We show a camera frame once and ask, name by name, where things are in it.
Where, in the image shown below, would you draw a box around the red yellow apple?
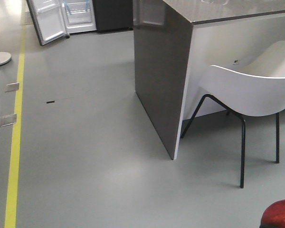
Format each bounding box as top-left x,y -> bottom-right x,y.
259,199 -> 285,228

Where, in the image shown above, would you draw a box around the dark grey fridge neighbour cabinet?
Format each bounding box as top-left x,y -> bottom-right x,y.
93,0 -> 133,33

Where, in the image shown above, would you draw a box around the open white fridge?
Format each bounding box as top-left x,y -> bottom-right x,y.
27,0 -> 97,46

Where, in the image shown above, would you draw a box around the grey speckled kitchen counter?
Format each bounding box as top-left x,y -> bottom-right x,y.
133,0 -> 285,160

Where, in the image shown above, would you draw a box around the white shell chair black legs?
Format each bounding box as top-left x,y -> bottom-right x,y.
181,41 -> 285,188

